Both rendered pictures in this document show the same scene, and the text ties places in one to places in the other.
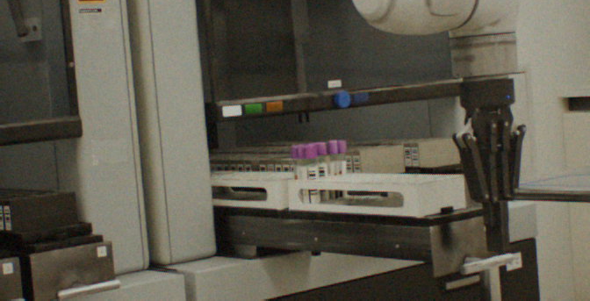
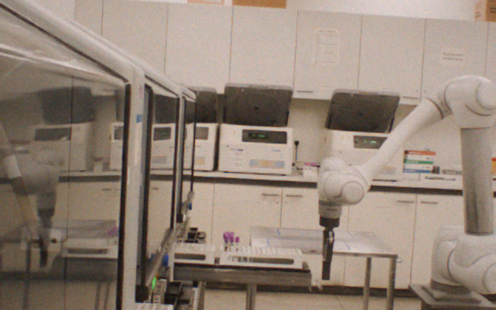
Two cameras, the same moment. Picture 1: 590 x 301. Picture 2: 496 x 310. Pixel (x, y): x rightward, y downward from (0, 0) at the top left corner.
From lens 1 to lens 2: 1.75 m
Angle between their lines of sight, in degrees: 52
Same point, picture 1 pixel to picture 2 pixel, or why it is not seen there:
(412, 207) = (298, 264)
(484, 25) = not seen: hidden behind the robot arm
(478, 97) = (335, 224)
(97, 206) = not seen: hidden behind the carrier
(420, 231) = (306, 274)
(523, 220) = not seen: hidden behind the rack
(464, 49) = (334, 206)
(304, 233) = (235, 275)
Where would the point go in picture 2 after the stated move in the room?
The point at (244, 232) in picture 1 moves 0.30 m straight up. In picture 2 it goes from (191, 274) to (195, 191)
